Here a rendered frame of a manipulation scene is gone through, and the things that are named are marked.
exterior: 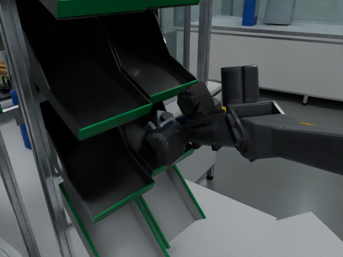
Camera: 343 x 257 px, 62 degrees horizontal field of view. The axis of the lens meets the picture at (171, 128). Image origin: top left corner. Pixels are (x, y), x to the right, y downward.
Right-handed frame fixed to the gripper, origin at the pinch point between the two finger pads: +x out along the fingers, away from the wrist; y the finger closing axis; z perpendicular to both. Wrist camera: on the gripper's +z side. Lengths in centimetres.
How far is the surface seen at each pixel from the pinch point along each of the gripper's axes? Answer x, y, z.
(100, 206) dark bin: 5.0, 17.2, -7.5
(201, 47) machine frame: 70, -121, 4
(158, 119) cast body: 5.8, -2.9, 0.7
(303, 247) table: -12, -28, -49
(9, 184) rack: 30.5, 21.8, -4.6
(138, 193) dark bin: 1.4, 11.3, -7.8
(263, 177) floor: 65, -166, -119
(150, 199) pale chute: 12.9, 0.1, -19.2
